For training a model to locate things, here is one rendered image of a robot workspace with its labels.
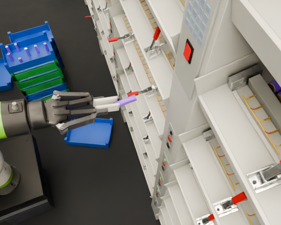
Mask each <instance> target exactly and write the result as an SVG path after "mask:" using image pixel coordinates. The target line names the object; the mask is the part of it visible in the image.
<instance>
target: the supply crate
mask: <svg viewBox="0 0 281 225"><path fill-rule="evenodd" d="M44 42H46V44H47V46H48V48H49V51H46V49H45V46H44ZM15 43H17V45H18V46H19V48H20V50H21V51H20V52H18V51H17V49H16V47H15V46H14V44H15ZM34 45H37V47H38V49H39V51H40V53H39V54H38V53H37V52H36V50H35V47H34ZM6 46H8V47H9V49H10V50H11V52H12V54H11V56H12V57H13V59H14V61H13V62H12V61H11V60H10V58H9V57H8V55H7V53H8V51H7V50H6V48H5V47H6ZM26 47H27V48H28V50H29V52H30V54H31V56H28V55H27V53H26V51H25V48H26ZM0 48H1V51H2V55H3V58H4V66H5V68H6V69H7V71H8V72H9V74H11V73H14V72H18V71H21V70H24V69H27V68H30V67H34V66H37V65H40V64H43V63H46V62H50V61H53V60H56V56H55V54H54V51H53V48H52V46H51V43H50V40H49V38H48V35H47V33H46V31H45V30H44V31H43V34H42V35H38V36H35V37H31V38H28V39H25V40H21V41H18V42H14V43H11V44H7V45H3V44H2V43H0ZM19 57H21V59H22V60H23V63H20V61H19V59H18V58H19Z"/></svg>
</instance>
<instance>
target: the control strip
mask: <svg viewBox="0 0 281 225"><path fill-rule="evenodd" d="M220 1H221V0H187V4H186V11H185V16H184V22H183V27H182V34H181V40H180V45H179V50H178V57H177V62H176V68H175V73H176V75H177V77H178V79H179V81H180V83H181V85H182V87H183V89H184V91H185V93H186V95H187V97H188V100H191V97H192V95H193V91H194V87H195V83H194V79H196V78H197V77H198V74H199V71H200V67H201V64H202V61H203V57H204V54H205V51H206V48H207V44H208V41H209V38H210V34H211V31H212V27H213V24H214V21H215V17H216V14H217V11H218V8H219V4H220Z"/></svg>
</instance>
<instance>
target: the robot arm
mask: <svg viewBox="0 0 281 225"><path fill-rule="evenodd" d="M53 93H54V94H53V96H52V98H51V99H48V100H46V101H43V100H36V101H30V102H29V103H28V104H27V103H26V100H25V99H19V100H8V101H1V102H0V139H3V138H10V137H16V136H21V135H27V134H30V133H31V128H32V129H33V130H37V129H44V128H47V127H54V128H55V127H56V128H57V129H58V130H59V131H60V134H62V135H63V134H65V133H66V132H68V131H69V130H72V129H75V128H79V127H82V126H85V125H88V124H91V123H94V122H95V118H96V116H99V115H105V114H108V112H113V111H119V109H120V103H115V102H117V100H118V96H112V97H106V98H105V97H104V96H100V97H93V96H92V95H90V93H88V92H60V91H56V90H55V91H53ZM60 100H62V101H61V102H60ZM90 105H93V107H95V108H94V109H83V110H72V111H71V109H75V108H81V107H86V106H90ZM71 119H76V120H73V121H69V120H71ZM63 121H69V122H67V123H63ZM20 180H21V174H20V172H19V170H18V169H17V168H15V167H14V166H10V165H9V164H7V163H6V162H5V161H4V157H3V155H2V152H1V151H0V195H6V194H9V193H11V192H12V191H14V190H15V189H16V188H17V186H18V185H19V183H20Z"/></svg>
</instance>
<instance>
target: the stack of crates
mask: <svg viewBox="0 0 281 225"><path fill-rule="evenodd" d="M44 30H45V31H46V33H47V35H48V38H49V40H50V43H51V45H52V48H53V50H54V53H55V55H56V58H57V60H58V63H59V66H60V68H62V67H65V66H64V64H63V61H62V58H61V56H60V53H59V51H58V48H57V45H56V42H55V40H54V37H53V35H52V32H51V30H50V27H49V24H48V22H47V21H45V25H41V26H38V27H34V28H31V29H27V30H23V31H20V32H17V33H13V34H11V32H8V35H9V37H10V41H11V43H14V42H18V41H21V40H25V39H28V38H32V37H35V36H38V35H42V34H43V31H44Z"/></svg>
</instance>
